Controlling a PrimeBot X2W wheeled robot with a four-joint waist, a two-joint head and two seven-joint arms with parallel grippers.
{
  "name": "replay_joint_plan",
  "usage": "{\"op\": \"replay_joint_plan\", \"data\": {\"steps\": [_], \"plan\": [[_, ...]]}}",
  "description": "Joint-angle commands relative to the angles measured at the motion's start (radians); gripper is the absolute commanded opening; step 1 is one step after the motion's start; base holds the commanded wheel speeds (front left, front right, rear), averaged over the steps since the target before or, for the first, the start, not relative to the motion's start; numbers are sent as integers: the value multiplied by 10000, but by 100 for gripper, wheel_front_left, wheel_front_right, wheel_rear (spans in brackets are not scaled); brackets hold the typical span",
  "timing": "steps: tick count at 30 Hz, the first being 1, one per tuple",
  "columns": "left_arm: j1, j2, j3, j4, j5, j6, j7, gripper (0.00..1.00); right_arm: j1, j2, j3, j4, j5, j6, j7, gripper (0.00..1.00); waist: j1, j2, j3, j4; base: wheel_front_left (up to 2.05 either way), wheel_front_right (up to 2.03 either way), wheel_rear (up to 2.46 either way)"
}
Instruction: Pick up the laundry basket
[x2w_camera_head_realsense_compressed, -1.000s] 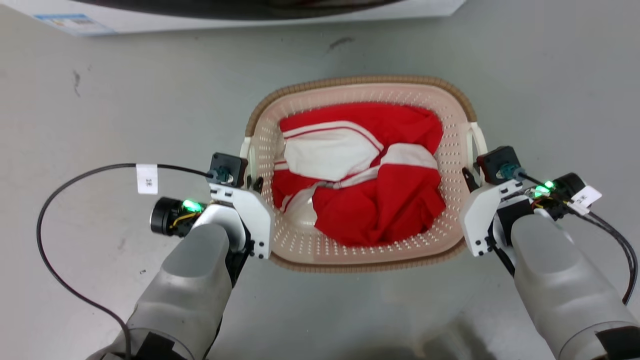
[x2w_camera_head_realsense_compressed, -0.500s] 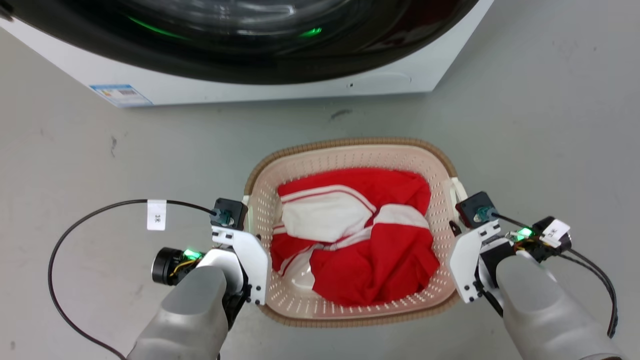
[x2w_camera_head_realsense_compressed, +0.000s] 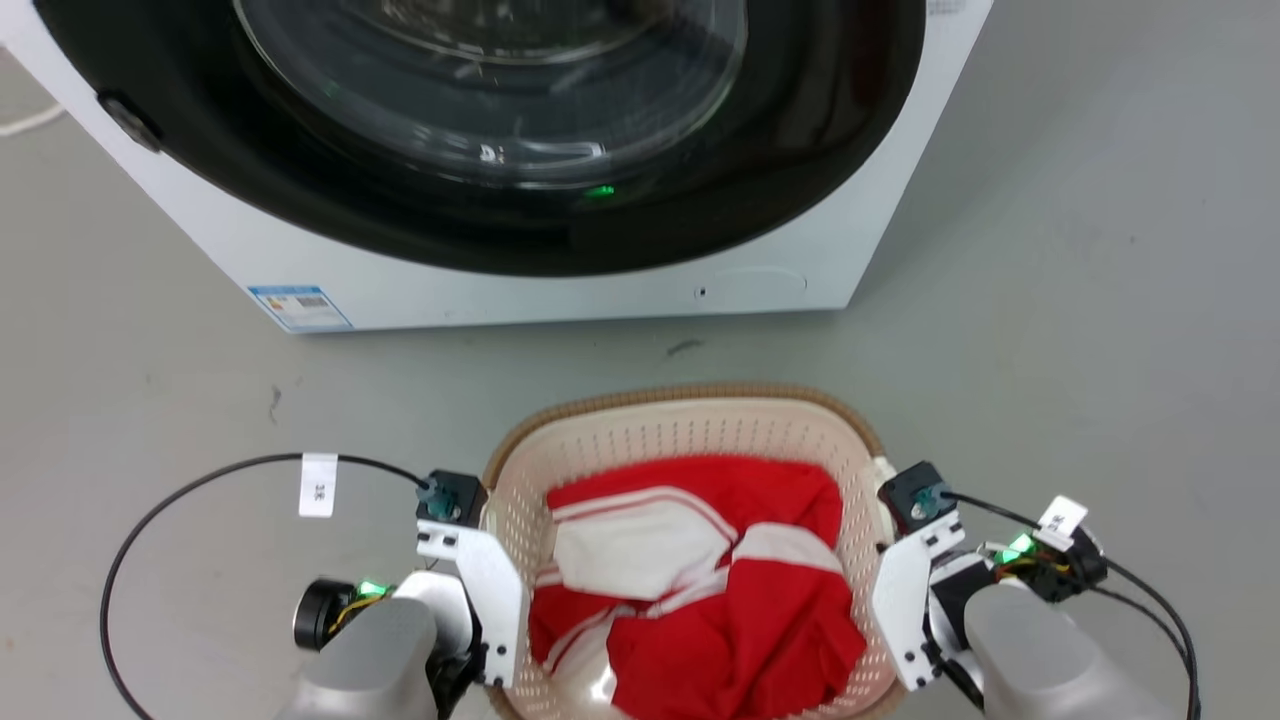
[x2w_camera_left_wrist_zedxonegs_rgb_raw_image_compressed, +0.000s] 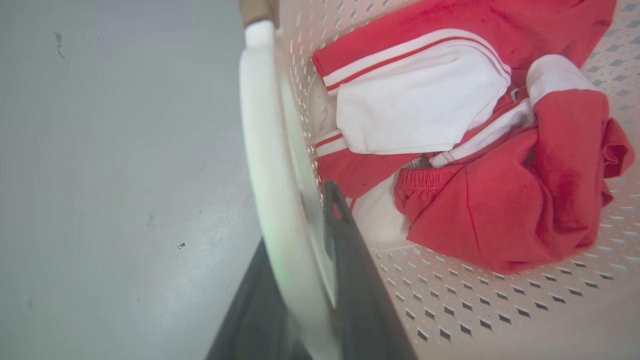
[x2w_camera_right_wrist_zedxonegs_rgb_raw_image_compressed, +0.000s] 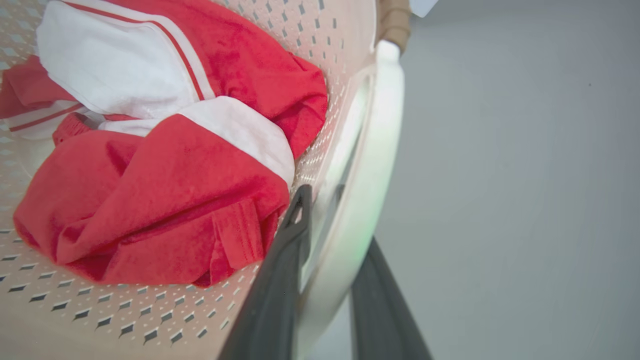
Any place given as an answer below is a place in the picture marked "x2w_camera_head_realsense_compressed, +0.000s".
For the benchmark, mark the beige perforated laundry basket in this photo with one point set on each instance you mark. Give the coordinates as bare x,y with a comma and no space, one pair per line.
640,435

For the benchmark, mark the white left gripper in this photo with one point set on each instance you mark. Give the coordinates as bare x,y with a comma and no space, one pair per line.
448,610

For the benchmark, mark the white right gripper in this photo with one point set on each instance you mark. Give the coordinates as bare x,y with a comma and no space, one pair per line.
955,600

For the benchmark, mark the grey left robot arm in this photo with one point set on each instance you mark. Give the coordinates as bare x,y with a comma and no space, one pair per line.
370,660

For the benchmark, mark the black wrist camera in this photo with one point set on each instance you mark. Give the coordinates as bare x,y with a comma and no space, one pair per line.
915,497
455,497

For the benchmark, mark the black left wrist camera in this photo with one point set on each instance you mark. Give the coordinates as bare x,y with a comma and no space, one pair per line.
455,497

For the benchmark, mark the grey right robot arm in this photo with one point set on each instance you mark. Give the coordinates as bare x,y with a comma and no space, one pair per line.
1050,660

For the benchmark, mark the black round washer door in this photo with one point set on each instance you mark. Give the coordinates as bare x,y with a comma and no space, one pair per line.
300,190

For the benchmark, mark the blue energy label sticker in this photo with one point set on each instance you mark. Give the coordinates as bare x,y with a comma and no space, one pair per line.
300,307

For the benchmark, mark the white camera bracket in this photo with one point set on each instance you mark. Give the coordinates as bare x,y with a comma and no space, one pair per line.
495,590
900,610

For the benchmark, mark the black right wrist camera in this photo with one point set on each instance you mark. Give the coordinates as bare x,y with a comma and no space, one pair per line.
915,497

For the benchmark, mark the black door hinge block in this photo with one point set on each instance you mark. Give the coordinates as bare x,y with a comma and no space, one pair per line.
130,120

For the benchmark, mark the white left camera bracket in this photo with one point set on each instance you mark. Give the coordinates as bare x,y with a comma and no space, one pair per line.
495,590

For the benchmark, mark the white front-load washing machine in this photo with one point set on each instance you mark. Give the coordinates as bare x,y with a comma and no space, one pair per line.
880,180

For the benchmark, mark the white right camera bracket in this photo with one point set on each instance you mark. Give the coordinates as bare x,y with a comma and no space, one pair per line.
900,610

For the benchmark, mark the red and white garment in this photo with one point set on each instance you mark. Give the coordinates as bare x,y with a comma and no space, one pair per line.
760,640

